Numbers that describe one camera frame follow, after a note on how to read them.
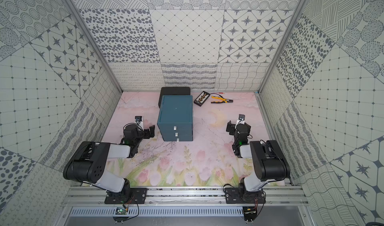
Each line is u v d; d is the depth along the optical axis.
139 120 0.83
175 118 0.78
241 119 0.80
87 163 0.46
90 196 0.75
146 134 0.86
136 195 0.73
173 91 1.18
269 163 0.46
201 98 1.15
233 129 0.86
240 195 0.67
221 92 1.21
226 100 1.15
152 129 0.92
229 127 0.88
